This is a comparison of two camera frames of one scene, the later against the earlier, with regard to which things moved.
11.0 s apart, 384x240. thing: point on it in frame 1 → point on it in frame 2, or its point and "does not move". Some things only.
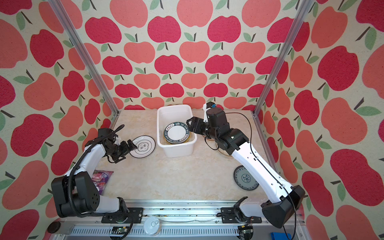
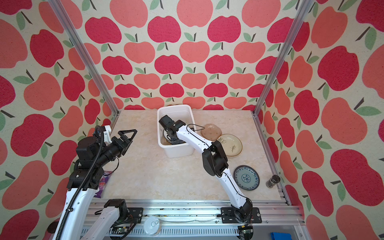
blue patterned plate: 244,180 does not move
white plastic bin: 173,133 does not move
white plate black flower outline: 145,145 → 173,140
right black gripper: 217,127 → 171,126
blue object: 280,236 does not move
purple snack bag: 100,178 does not move
